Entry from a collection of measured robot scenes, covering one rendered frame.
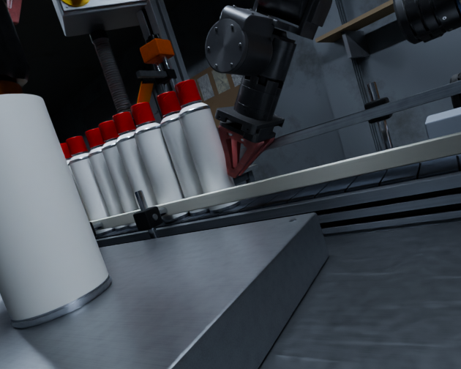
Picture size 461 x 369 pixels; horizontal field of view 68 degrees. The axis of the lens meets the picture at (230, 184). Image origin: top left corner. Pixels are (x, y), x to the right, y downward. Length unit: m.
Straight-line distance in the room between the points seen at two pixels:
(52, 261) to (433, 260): 0.32
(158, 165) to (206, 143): 0.10
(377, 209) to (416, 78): 2.99
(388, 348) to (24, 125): 0.31
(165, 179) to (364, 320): 0.40
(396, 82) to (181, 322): 3.27
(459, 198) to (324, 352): 0.22
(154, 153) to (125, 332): 0.38
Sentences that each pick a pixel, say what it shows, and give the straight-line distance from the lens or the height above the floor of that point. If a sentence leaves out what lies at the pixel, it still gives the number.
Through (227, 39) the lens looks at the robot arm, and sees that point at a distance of 0.41.
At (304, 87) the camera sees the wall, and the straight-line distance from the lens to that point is 3.77.
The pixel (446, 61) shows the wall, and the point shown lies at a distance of 3.32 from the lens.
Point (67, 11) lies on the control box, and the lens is 0.75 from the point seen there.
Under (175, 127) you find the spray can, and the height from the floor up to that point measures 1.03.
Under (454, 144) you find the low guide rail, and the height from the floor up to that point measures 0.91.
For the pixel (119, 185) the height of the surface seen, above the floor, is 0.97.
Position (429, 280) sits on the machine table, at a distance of 0.31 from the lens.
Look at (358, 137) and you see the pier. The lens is 3.42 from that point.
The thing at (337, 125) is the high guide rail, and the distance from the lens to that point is 0.49.
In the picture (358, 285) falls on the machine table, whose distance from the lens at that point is 0.31.
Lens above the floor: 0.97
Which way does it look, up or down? 6 degrees down
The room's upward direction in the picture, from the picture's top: 18 degrees counter-clockwise
